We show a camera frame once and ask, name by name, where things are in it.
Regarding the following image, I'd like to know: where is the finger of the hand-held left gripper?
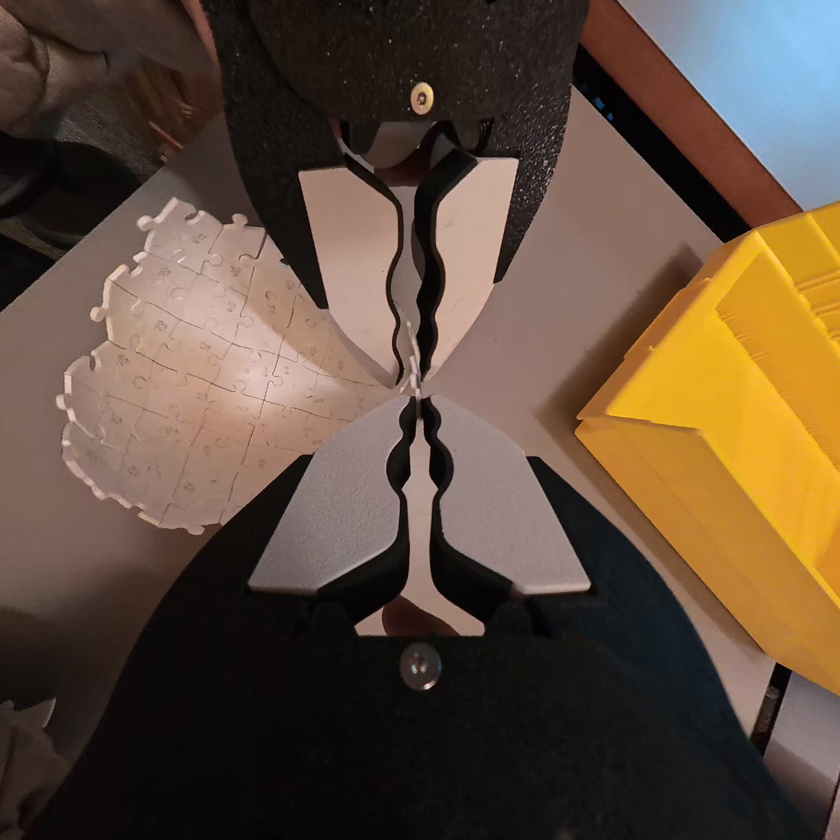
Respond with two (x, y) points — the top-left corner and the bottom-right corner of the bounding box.
(409, 151), (519, 385)
(298, 154), (411, 388)

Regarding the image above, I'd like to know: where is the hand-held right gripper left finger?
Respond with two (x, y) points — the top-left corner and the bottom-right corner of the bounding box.
(248, 395), (421, 622)

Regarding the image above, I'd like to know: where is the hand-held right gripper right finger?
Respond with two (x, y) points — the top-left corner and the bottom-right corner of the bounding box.
(423, 395), (595, 622)

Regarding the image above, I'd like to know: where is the curved jigsaw puzzle piece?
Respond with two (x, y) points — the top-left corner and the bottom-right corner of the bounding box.
(402, 320), (426, 396)

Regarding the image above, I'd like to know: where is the partly built puzzle ball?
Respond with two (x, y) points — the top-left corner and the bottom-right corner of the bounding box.
(58, 197), (408, 536)

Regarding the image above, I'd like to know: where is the person's right hand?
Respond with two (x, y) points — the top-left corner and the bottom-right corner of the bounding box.
(382, 599), (455, 636)

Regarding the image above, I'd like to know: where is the wooden pillar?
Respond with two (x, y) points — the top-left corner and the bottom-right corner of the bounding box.
(121, 62), (227, 162)

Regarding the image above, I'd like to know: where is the yellow plastic bin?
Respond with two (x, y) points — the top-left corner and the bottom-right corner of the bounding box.
(576, 202), (840, 697)

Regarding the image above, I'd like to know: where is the black chair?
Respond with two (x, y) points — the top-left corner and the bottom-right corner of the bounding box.
(0, 128), (149, 309)

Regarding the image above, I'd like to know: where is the wood-edged grey table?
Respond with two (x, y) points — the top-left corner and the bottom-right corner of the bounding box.
(581, 0), (840, 241)

